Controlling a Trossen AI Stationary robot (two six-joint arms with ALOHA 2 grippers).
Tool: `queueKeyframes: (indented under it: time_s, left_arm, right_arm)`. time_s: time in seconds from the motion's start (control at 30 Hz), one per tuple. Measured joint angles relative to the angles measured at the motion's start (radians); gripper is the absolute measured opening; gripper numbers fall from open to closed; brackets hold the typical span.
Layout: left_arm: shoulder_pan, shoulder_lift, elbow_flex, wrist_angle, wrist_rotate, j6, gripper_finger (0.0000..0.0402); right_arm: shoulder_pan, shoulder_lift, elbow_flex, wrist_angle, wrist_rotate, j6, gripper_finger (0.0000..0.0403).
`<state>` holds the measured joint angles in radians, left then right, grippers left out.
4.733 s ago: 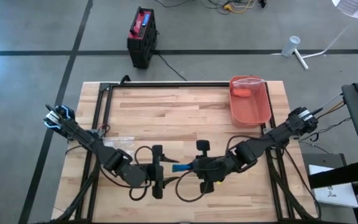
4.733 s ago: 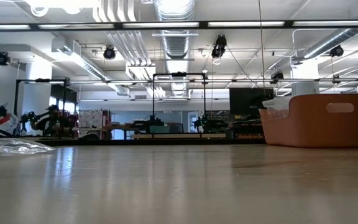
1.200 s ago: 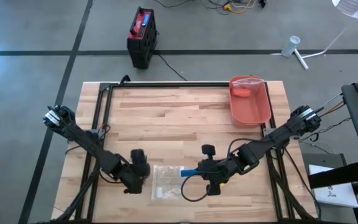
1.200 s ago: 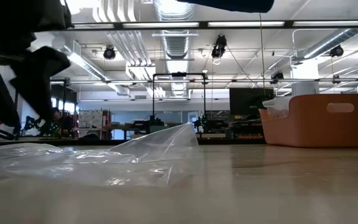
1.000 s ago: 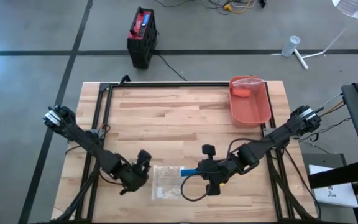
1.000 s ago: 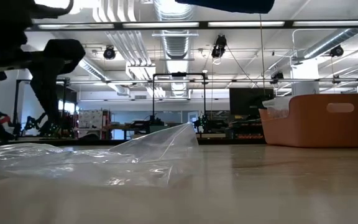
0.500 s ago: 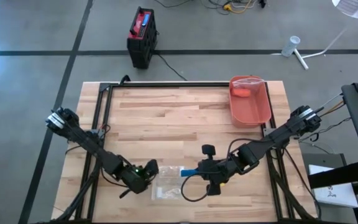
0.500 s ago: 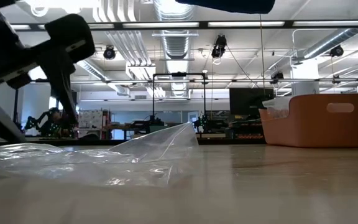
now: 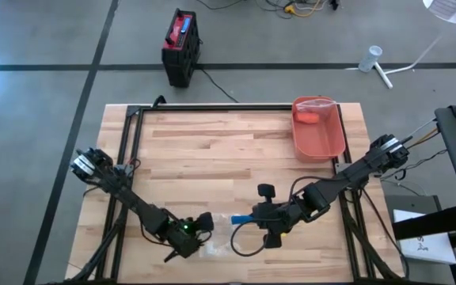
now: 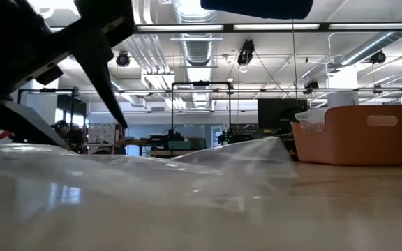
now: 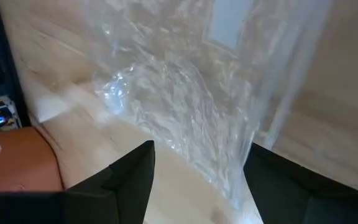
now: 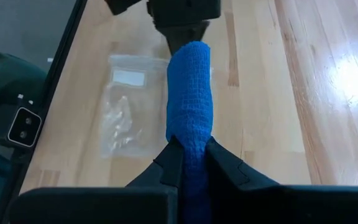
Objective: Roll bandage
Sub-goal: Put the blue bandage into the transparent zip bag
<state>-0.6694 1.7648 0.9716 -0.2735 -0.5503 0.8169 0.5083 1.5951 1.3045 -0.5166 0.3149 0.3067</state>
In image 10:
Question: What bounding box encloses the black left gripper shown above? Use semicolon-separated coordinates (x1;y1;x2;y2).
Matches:
0;0;135;151

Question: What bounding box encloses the clear plastic bag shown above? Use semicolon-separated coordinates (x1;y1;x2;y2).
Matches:
294;107;328;135
0;135;298;213

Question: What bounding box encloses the blue elastic bandage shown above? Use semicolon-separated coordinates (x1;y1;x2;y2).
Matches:
200;0;314;20

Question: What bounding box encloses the person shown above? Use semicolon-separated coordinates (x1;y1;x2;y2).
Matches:
51;120;83;154

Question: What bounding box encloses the white patterned board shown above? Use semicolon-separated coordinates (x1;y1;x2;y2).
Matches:
88;121;118;144

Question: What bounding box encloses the white ceiling pipe bundle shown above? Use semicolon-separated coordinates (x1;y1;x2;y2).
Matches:
124;0;171;75

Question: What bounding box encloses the teal box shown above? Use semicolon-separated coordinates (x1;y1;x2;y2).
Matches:
167;139;192;150

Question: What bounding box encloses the large black monitor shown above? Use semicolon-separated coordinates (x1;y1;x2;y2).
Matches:
257;98;309;135

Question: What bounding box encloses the orange plastic bin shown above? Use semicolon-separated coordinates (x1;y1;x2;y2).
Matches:
290;105;402;166

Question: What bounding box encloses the black background rig frame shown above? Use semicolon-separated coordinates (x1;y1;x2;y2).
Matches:
14;87;80;144
147;80;255;157

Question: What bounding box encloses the black hanging cable reel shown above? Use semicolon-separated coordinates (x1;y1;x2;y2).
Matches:
303;79;320;96
115;51;131;68
237;38;256;66
369;50;387;65

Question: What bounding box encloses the white rectangular air duct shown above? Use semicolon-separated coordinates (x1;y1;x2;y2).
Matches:
108;79;146;107

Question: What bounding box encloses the silver ribbed ventilation duct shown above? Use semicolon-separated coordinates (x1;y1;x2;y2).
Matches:
171;0;223;109
338;1;402;67

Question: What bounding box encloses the thin hanging cable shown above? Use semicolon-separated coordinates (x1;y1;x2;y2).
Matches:
290;19;299;107

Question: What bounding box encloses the black aluminium rig frame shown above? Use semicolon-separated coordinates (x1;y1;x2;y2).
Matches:
47;22;402;164

